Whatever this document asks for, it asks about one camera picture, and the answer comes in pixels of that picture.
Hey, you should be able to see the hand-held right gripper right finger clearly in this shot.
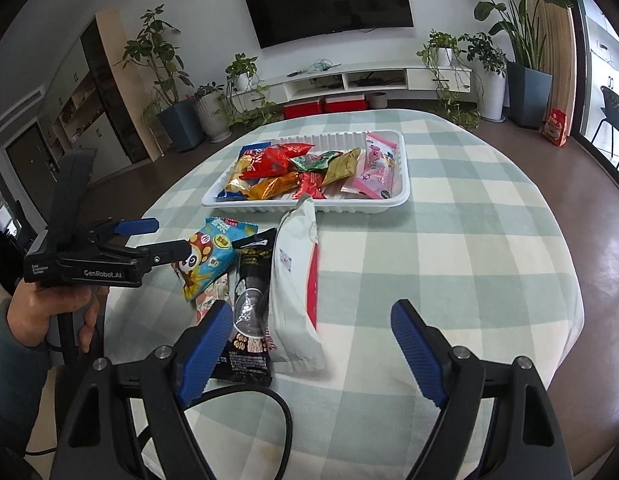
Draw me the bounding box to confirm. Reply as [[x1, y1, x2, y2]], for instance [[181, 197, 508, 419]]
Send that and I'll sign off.
[[391, 299, 575, 480]]

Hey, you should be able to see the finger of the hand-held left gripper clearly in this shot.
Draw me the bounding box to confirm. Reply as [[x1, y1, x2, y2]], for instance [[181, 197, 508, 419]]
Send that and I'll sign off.
[[102, 239, 190, 274], [88, 217, 159, 247]]

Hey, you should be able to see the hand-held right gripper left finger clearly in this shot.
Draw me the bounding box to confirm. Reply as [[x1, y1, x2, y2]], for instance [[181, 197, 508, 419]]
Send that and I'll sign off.
[[50, 300, 234, 480]]

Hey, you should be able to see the blue cartoon snack packet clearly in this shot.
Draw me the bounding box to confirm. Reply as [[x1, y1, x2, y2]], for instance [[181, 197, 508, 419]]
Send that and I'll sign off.
[[172, 216, 260, 302]]

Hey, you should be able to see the black snack packet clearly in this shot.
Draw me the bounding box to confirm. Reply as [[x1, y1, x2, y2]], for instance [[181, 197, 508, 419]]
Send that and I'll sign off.
[[210, 227, 279, 388]]

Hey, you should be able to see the white snack packet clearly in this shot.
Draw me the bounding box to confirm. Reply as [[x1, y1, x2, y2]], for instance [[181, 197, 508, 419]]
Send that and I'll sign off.
[[267, 197, 326, 375]]

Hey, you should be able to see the orange snack packet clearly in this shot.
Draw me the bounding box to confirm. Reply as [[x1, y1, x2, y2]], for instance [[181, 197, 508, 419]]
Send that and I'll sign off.
[[247, 172, 300, 202]]

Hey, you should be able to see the large red snack packet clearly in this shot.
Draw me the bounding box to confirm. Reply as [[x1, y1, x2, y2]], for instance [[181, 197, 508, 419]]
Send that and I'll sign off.
[[240, 142, 315, 181]]

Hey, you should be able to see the small red foil packet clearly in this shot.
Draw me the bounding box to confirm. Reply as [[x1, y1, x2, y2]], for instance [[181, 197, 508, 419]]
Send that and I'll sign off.
[[294, 171, 328, 201]]

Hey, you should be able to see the white plastic tray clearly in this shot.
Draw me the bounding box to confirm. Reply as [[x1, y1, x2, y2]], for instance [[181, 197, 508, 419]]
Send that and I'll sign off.
[[202, 130, 410, 216]]

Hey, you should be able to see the green snack packet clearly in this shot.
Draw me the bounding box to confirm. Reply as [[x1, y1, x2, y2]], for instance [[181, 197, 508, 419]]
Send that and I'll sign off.
[[290, 152, 340, 174]]

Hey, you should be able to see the pink cartoon snack packet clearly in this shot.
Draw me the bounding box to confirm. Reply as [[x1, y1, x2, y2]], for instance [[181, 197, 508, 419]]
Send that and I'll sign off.
[[350, 131, 401, 200]]

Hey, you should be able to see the gold foil snack packet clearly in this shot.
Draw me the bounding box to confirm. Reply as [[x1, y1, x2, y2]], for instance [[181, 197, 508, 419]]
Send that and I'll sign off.
[[320, 147, 365, 187]]

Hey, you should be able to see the person's left forearm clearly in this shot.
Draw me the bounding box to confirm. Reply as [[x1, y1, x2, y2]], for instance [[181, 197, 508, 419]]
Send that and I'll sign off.
[[0, 300, 56, 456]]

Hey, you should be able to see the person's left hand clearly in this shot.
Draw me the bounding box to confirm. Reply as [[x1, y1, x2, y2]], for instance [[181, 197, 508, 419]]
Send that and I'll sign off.
[[7, 282, 110, 356]]

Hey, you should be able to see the peach patterned snack packet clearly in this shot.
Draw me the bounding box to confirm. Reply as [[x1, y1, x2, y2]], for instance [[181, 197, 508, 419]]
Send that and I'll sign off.
[[192, 272, 236, 329]]

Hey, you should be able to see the small yellow snack packet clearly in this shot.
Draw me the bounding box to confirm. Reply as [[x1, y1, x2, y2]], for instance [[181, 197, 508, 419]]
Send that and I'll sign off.
[[226, 160, 251, 194]]

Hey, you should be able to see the green checkered tablecloth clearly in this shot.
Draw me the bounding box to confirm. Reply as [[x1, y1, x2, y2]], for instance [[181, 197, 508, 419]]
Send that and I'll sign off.
[[102, 107, 585, 480]]

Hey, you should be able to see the leafy tree in blue pot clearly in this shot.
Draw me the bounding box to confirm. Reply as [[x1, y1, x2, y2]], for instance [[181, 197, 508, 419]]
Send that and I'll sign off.
[[114, 5, 206, 153]]

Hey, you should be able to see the dark door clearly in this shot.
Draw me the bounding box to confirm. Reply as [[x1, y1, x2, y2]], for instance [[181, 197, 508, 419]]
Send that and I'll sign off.
[[4, 127, 59, 197]]

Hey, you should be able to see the plant in ribbed white pot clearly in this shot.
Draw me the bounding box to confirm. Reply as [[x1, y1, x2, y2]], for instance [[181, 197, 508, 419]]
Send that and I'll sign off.
[[192, 82, 234, 144]]

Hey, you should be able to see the dark wooden shelving unit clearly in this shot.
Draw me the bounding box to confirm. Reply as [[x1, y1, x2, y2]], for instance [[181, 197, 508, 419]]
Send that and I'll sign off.
[[81, 12, 151, 164]]

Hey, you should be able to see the trailing plant in white pot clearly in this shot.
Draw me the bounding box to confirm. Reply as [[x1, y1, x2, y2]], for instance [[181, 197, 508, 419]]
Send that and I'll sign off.
[[417, 30, 483, 129], [224, 52, 281, 127]]

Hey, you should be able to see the red storage box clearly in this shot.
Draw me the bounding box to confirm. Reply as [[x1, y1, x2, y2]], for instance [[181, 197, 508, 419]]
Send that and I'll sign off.
[[283, 99, 325, 120], [324, 94, 368, 114]]

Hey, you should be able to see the red bag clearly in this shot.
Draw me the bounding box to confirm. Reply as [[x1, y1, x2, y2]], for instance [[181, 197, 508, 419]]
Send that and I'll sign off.
[[542, 108, 571, 148]]

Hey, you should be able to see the plant in tall white pot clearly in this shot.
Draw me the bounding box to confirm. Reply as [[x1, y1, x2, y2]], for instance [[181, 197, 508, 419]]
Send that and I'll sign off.
[[459, 32, 508, 122]]

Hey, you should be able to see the broad-leaf plant in blue pot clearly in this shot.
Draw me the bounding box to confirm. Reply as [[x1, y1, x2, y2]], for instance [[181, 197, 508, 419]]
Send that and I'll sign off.
[[437, 0, 573, 129]]

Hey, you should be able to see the white television cabinet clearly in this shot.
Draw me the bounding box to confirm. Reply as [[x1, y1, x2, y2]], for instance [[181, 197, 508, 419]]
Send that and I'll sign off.
[[260, 62, 473, 111]]

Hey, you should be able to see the dark outdoor chair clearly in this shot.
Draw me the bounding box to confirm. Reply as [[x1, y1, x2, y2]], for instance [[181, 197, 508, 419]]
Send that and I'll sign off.
[[592, 85, 619, 157]]

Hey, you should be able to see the wooden board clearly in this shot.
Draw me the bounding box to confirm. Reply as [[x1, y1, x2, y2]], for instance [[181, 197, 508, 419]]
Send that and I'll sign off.
[[524, 0, 579, 136]]

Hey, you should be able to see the black cable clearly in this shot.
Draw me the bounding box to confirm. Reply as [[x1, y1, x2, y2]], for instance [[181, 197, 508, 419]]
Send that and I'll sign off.
[[138, 386, 294, 480]]

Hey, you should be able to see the wall air vent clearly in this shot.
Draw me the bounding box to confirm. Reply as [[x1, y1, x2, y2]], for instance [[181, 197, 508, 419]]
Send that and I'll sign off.
[[0, 87, 44, 129]]

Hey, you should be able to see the black wall television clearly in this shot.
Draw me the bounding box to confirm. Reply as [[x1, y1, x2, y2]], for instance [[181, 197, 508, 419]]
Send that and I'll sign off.
[[240, 0, 415, 51]]

